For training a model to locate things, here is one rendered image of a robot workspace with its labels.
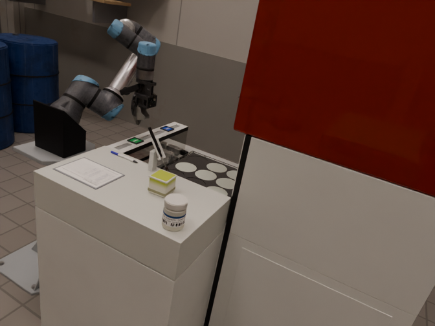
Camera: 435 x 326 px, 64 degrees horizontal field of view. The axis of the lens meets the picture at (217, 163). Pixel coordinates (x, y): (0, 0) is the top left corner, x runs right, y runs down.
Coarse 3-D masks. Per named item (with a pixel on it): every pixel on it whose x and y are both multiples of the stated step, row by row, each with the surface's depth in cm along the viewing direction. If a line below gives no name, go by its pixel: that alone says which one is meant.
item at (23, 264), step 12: (24, 144) 172; (36, 156) 164; (48, 156) 166; (72, 156) 170; (36, 240) 228; (24, 252) 216; (36, 252) 218; (0, 264) 204; (12, 264) 206; (24, 264) 208; (36, 264) 210; (12, 276) 198; (24, 276) 200; (36, 276) 201; (24, 288) 192; (36, 288) 193
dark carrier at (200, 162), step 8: (184, 160) 168; (192, 160) 170; (200, 160) 172; (208, 160) 173; (168, 168) 158; (176, 168) 159; (200, 168) 164; (232, 168) 170; (184, 176) 154; (192, 176) 155; (224, 176) 161; (200, 184) 149; (208, 184) 151; (216, 184) 152
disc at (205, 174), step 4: (196, 172) 159; (200, 172) 160; (204, 172) 161; (208, 172) 161; (212, 172) 162; (200, 176) 156; (204, 176) 157; (208, 176) 158; (212, 176) 159; (216, 176) 159
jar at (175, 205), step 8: (168, 200) 104; (176, 200) 104; (184, 200) 105; (168, 208) 103; (176, 208) 102; (184, 208) 104; (168, 216) 104; (176, 216) 103; (184, 216) 106; (168, 224) 105; (176, 224) 105
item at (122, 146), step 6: (162, 126) 189; (168, 126) 190; (174, 126) 193; (180, 126) 194; (186, 126) 195; (156, 132) 180; (162, 132) 182; (168, 132) 182; (144, 138) 170; (150, 138) 170; (156, 138) 171; (114, 144) 157; (120, 144) 158; (126, 144) 160; (132, 144) 160; (138, 144) 161; (120, 150) 152; (126, 150) 153
